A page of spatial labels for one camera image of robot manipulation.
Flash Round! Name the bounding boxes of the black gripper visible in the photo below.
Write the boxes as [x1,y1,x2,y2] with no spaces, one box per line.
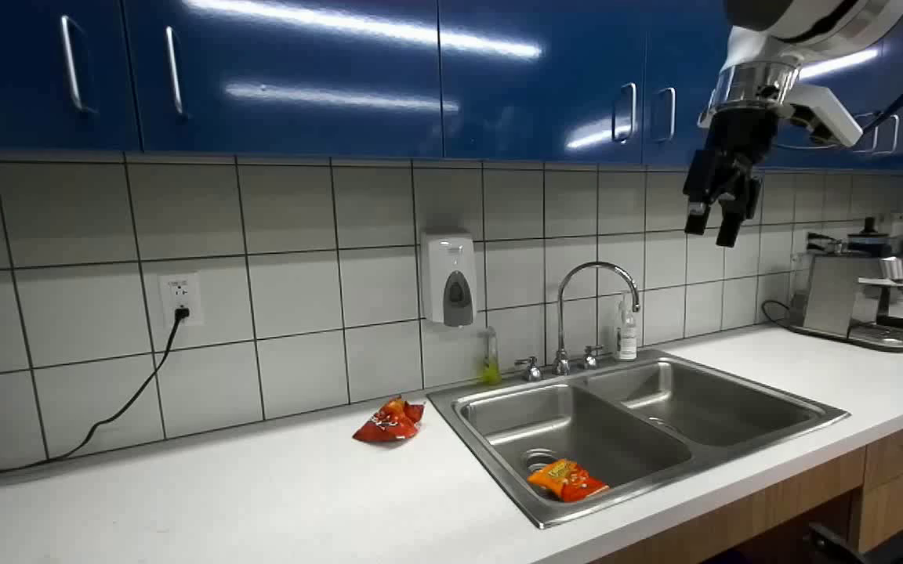
[681,104,783,249]

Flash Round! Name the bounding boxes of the orange snack bag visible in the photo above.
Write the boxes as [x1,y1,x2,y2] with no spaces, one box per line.
[525,458,613,503]

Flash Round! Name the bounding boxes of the stainless steel double sink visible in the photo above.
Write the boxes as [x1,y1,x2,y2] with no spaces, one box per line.
[427,348,853,533]

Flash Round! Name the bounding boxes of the red snack bag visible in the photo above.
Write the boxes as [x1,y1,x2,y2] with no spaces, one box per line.
[351,395,431,448]

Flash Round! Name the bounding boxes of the small white bottle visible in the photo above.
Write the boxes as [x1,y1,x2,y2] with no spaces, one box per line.
[613,301,643,363]

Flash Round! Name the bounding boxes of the silver coffee machine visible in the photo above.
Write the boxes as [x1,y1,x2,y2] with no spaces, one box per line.
[791,212,903,353]

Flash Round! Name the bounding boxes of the blue cabinet door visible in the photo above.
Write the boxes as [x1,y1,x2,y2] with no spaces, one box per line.
[0,0,145,157]
[636,0,903,176]
[118,0,445,164]
[436,0,652,165]

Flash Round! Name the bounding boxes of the chrome gooseneck faucet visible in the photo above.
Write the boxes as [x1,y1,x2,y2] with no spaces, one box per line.
[511,255,646,382]

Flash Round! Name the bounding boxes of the green dish soap bottle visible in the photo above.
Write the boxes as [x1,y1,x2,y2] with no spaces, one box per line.
[477,324,506,391]

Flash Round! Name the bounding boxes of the black coffee machine cord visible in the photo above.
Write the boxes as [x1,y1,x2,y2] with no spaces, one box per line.
[759,294,807,333]

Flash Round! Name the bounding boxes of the silver cabinet handle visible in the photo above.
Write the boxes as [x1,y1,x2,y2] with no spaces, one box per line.
[57,12,94,117]
[648,83,681,147]
[867,109,903,157]
[608,77,643,149]
[159,20,188,122]

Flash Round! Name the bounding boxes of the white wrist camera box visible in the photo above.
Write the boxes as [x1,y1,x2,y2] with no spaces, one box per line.
[787,80,865,149]

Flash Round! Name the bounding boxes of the white wall soap dispenser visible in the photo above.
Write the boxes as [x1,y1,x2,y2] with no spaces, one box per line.
[418,229,482,333]

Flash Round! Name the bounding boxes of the white wall power outlet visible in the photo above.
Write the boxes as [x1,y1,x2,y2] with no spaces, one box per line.
[159,270,206,329]

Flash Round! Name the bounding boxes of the black power cord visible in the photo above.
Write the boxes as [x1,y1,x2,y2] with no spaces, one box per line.
[0,303,194,482]

